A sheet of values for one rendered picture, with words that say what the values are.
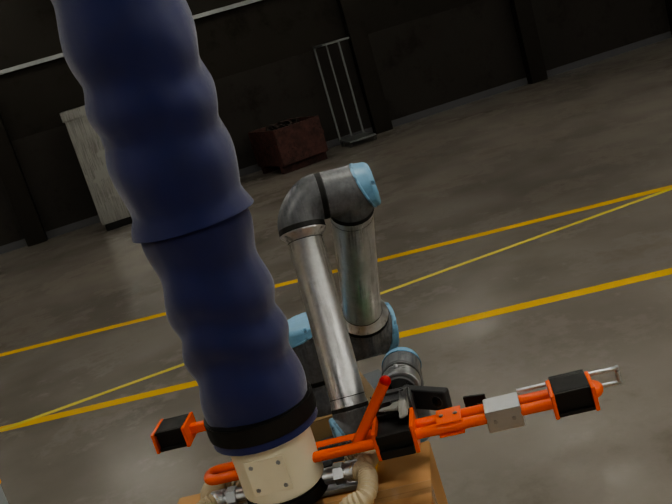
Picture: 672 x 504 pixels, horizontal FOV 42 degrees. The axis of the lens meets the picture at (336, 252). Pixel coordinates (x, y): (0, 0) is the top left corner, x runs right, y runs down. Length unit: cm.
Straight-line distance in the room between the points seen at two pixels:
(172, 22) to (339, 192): 71
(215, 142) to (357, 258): 79
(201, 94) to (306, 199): 59
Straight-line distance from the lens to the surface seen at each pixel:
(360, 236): 221
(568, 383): 174
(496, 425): 174
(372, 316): 248
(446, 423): 173
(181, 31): 158
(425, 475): 187
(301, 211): 208
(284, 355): 169
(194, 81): 158
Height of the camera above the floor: 187
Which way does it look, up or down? 14 degrees down
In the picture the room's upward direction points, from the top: 16 degrees counter-clockwise
